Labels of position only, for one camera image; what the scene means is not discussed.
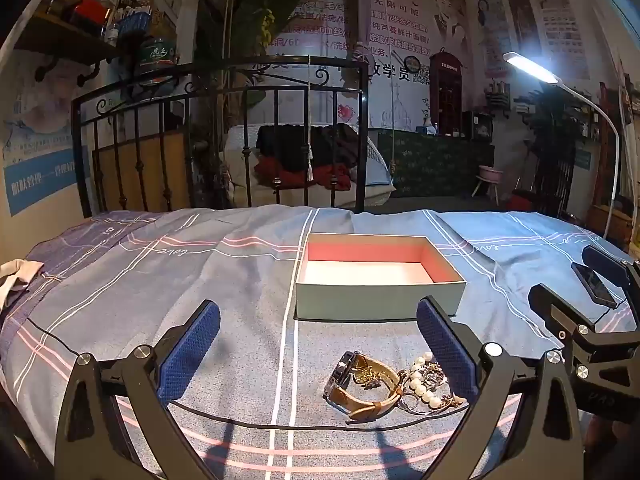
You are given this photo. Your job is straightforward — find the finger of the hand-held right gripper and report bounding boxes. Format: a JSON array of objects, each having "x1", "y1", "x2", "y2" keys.
[
  {"x1": 571, "y1": 245, "x2": 640, "y2": 309},
  {"x1": 528, "y1": 283, "x2": 640, "y2": 382}
]

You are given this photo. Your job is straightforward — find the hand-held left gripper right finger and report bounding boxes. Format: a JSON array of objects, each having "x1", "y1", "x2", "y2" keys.
[{"x1": 416, "y1": 296, "x2": 587, "y2": 480}]

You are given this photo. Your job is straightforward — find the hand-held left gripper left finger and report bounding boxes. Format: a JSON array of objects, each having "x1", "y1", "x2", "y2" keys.
[{"x1": 54, "y1": 299, "x2": 222, "y2": 480}]

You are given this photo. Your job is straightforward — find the small ornate earring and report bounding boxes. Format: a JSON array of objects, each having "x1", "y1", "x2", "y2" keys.
[{"x1": 421, "y1": 362, "x2": 449, "y2": 391}]

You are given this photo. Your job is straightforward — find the pearl bracelet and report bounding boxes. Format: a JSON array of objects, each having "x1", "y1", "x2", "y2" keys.
[{"x1": 399, "y1": 352, "x2": 468, "y2": 409}]

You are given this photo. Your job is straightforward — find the gold flower brooch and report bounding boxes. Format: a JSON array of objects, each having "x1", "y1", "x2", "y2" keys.
[{"x1": 350, "y1": 365, "x2": 396, "y2": 392}]

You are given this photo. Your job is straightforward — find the brown strap wristwatch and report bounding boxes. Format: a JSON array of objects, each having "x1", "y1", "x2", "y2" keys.
[{"x1": 322, "y1": 350, "x2": 404, "y2": 420}]

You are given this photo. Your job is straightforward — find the box with pink inside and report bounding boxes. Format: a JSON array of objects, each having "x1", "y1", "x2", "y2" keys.
[{"x1": 294, "y1": 233, "x2": 467, "y2": 321}]

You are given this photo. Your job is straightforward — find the blue plaid bedsheet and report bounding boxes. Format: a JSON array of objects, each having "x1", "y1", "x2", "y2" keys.
[{"x1": 0, "y1": 207, "x2": 640, "y2": 480}]

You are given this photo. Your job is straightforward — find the red container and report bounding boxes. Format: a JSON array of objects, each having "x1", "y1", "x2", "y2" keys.
[{"x1": 507, "y1": 187, "x2": 547, "y2": 212}]

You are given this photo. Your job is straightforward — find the pink stool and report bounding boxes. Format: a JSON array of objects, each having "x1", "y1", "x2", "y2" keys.
[{"x1": 472, "y1": 164, "x2": 507, "y2": 206}]

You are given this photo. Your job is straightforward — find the orange wooden board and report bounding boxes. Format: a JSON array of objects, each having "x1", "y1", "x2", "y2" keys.
[{"x1": 92, "y1": 130, "x2": 191, "y2": 213}]

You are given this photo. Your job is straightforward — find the green patterned counter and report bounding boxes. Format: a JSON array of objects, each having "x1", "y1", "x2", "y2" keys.
[{"x1": 377, "y1": 129, "x2": 496, "y2": 199}]

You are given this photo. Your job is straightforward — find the beige cloth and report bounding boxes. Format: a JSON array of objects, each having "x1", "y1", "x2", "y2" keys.
[{"x1": 0, "y1": 259, "x2": 47, "y2": 312}]

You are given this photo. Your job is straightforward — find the white armchair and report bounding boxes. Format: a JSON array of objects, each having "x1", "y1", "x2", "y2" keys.
[{"x1": 222, "y1": 122, "x2": 397, "y2": 208}]

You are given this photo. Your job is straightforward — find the light blue cushion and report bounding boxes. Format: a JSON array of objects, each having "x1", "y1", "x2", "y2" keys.
[{"x1": 367, "y1": 132, "x2": 397, "y2": 194}]

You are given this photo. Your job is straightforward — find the red garment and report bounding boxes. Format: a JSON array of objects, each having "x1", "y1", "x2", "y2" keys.
[{"x1": 254, "y1": 156, "x2": 358, "y2": 192}]

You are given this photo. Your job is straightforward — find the white arc lamp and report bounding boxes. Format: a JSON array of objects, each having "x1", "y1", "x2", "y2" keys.
[{"x1": 502, "y1": 51, "x2": 622, "y2": 241}]

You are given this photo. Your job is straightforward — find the black garment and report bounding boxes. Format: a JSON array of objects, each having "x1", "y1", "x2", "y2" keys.
[{"x1": 256, "y1": 124, "x2": 368, "y2": 166}]

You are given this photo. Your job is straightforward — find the red telephone booth cabinet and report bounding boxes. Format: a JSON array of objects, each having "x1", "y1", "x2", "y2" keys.
[{"x1": 430, "y1": 50, "x2": 464, "y2": 133}]

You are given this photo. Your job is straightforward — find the green round tin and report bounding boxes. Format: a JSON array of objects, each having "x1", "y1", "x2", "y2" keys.
[{"x1": 137, "y1": 37, "x2": 179, "y2": 69}]

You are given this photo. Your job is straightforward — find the red box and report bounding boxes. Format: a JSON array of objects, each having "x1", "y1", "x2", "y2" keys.
[{"x1": 70, "y1": 0, "x2": 112, "y2": 28}]

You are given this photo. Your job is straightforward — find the hanging rope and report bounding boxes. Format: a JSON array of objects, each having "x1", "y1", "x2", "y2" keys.
[{"x1": 380, "y1": 0, "x2": 401, "y2": 187}]

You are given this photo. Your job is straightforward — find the black metal bed frame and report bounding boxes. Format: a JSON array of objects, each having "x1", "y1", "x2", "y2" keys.
[{"x1": 71, "y1": 55, "x2": 370, "y2": 218}]

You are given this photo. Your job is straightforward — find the blue wall poster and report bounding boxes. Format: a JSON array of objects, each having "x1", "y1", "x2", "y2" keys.
[{"x1": 0, "y1": 50, "x2": 92, "y2": 218}]

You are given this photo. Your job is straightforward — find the wall poster with grid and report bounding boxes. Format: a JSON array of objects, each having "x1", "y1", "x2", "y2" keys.
[{"x1": 532, "y1": 0, "x2": 592, "y2": 82}]

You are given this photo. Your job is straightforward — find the portrait wall poster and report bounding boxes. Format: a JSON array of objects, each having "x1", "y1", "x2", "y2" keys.
[{"x1": 476, "y1": 0, "x2": 509, "y2": 79}]

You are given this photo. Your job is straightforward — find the large printed wall banner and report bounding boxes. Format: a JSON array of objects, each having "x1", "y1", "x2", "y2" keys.
[{"x1": 270, "y1": 0, "x2": 472, "y2": 131}]

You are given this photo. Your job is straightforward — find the wooden wall shelf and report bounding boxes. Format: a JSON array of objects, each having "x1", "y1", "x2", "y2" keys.
[{"x1": 20, "y1": 7, "x2": 132, "y2": 86}]

